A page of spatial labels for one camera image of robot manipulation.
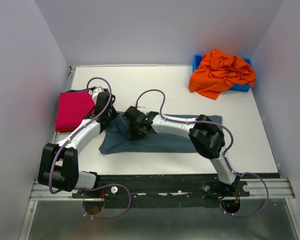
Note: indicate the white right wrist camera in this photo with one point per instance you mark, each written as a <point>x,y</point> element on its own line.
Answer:
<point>141,109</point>

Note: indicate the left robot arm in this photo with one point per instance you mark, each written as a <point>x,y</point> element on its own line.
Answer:
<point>59,164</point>

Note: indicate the grey blue t shirt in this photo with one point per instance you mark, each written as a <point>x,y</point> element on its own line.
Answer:
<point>116,139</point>

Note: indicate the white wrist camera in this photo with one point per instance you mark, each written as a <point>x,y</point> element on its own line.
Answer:
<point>94,91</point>
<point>141,109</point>

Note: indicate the aluminium frame profile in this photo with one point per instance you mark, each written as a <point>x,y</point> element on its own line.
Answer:
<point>263,215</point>

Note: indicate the blue plastic bin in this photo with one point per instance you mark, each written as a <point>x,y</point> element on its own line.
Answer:
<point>197,58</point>

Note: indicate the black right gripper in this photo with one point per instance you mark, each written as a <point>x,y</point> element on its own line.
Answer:
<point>132,135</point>

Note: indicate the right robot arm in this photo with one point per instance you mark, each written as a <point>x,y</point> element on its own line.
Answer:
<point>206,136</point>

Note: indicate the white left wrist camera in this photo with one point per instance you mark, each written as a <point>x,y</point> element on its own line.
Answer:
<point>94,91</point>

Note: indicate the orange t shirt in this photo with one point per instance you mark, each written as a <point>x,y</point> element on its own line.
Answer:
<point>217,72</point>

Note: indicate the folded pink t shirt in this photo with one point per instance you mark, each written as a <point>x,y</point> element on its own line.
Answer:
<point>72,108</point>

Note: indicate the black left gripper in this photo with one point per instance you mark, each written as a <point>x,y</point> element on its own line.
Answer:
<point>114,114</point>

